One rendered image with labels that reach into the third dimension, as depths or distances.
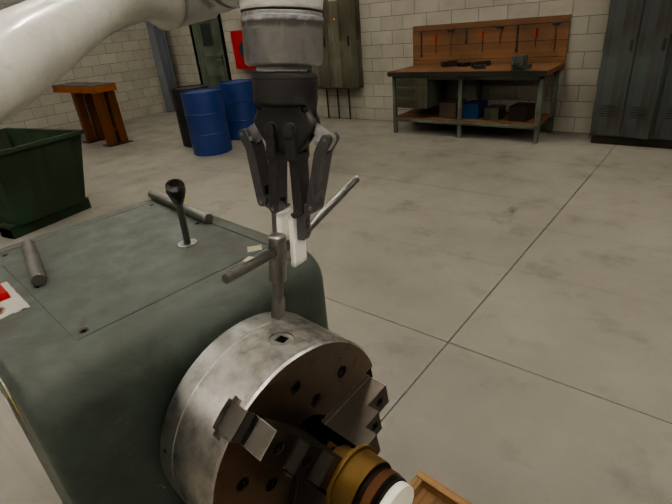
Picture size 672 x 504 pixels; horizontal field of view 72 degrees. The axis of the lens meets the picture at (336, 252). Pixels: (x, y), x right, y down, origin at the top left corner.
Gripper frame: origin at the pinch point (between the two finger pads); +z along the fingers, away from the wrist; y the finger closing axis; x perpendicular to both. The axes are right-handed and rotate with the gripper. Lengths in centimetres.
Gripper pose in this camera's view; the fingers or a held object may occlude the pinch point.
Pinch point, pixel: (291, 237)
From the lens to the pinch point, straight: 60.2
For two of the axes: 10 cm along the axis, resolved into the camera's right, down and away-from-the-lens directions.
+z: 0.0, 9.3, 3.7
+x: -4.5, 3.3, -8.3
